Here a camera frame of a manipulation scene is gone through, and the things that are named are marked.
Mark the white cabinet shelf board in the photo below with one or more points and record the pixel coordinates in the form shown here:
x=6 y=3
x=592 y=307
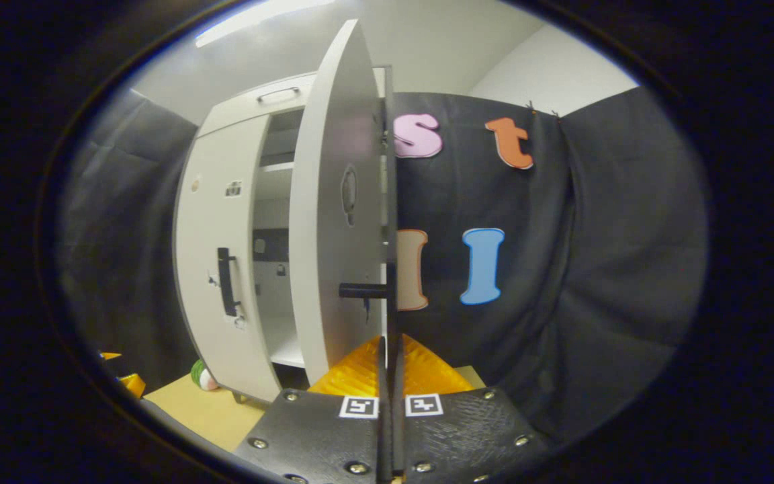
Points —
x=287 y=351
x=276 y=166

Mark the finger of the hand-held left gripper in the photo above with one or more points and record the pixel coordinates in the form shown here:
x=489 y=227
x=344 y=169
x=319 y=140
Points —
x=110 y=355
x=134 y=385

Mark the white cabinet door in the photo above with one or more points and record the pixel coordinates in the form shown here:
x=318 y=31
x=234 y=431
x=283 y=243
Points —
x=212 y=235
x=323 y=202

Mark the green white roll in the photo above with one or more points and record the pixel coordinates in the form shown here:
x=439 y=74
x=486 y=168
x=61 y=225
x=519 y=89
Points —
x=204 y=376

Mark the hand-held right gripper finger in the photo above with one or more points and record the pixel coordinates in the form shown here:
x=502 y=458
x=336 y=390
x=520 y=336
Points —
x=384 y=437
x=398 y=437

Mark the white double-door shoe cabinet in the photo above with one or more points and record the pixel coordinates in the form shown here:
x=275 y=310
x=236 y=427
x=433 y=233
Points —
x=273 y=202

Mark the white cabinet drawer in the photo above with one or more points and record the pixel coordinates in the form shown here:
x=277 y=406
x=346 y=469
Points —
x=239 y=114

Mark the black backdrop cloth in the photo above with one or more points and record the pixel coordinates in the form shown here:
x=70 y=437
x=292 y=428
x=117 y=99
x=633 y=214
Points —
x=595 y=269

